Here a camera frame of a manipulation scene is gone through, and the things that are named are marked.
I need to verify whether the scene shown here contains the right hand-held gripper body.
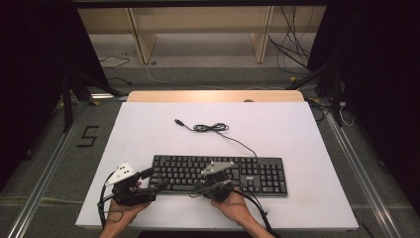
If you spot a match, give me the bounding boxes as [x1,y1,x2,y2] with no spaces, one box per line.
[196,160,237,203]

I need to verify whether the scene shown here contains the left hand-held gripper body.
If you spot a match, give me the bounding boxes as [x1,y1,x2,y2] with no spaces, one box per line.
[104,162,158,207]

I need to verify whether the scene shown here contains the black computer keyboard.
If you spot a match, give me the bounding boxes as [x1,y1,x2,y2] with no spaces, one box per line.
[147,154,289,198]

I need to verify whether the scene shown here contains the person's left hand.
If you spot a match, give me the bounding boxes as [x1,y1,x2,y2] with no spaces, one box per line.
[106,179,153,230]

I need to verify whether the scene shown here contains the person's right hand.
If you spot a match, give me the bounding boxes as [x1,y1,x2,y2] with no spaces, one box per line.
[210,191,256,230]

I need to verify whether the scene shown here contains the white table board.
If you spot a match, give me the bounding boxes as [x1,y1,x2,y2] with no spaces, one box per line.
[74,101,361,232]

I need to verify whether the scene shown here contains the wooden table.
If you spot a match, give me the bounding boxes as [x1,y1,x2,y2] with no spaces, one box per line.
[126,89,306,103]

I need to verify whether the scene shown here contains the black metal stand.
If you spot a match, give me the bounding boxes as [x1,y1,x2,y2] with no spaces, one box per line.
[59,69,123,134]
[284,59,345,129]

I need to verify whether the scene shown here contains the light wooden shelf unit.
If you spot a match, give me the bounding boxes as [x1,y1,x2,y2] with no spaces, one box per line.
[76,5,328,65]

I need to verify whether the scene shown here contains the black curtain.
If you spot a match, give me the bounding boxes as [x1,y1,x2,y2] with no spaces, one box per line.
[0,0,110,194]
[306,0,420,217]

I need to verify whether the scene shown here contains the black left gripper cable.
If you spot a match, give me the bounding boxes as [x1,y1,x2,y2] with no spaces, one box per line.
[96,172,117,229]

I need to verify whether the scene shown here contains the black keyboard cable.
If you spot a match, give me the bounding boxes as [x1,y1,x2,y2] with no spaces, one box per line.
[173,118,259,159]

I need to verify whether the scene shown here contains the short aluminium rail piece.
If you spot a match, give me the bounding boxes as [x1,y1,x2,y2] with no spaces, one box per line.
[90,93,129,101]

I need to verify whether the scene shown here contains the long aluminium floor rail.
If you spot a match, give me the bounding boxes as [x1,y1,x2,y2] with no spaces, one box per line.
[5,110,85,238]
[324,110,403,238]

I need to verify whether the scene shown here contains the thin black floor cable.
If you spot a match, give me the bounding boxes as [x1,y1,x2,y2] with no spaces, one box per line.
[105,76,134,86]

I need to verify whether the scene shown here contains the looped black floor cable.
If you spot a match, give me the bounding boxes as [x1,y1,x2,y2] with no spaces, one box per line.
[98,55,132,69]

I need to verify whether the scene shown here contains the short white cable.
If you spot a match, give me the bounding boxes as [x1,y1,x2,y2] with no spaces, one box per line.
[338,101,357,128]

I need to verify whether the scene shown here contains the bundle of black hanging cables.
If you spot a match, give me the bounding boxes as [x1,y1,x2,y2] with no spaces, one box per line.
[266,5,319,76]

